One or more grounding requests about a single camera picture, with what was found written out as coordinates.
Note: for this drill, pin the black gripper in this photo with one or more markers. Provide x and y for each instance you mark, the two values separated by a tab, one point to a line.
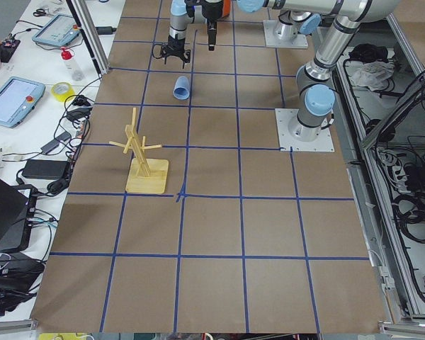
174	42

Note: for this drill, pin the light blue plastic cup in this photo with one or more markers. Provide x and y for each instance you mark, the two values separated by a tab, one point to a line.
182	88

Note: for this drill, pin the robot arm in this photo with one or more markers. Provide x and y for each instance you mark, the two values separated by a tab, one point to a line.
317	99
183	13

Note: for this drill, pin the wooden cup rack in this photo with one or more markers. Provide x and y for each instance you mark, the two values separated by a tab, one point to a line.
147	176

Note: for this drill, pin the blue teach pendant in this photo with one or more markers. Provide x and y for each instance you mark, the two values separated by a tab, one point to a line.
60	31
18	97

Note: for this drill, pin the yellow tape roll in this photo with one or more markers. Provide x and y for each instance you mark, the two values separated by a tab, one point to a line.
62	91

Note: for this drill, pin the black power adapter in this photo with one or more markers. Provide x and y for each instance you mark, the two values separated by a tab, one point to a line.
44	169

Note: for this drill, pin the white crumpled cloth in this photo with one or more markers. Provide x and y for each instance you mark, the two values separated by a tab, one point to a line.
373	75

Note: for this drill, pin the black laptop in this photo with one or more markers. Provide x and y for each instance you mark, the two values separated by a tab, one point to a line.
17	206

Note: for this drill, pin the aluminium frame post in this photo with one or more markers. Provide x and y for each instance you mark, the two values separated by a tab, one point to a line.
82	17

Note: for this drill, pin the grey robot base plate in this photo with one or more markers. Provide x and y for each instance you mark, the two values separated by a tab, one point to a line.
295	137

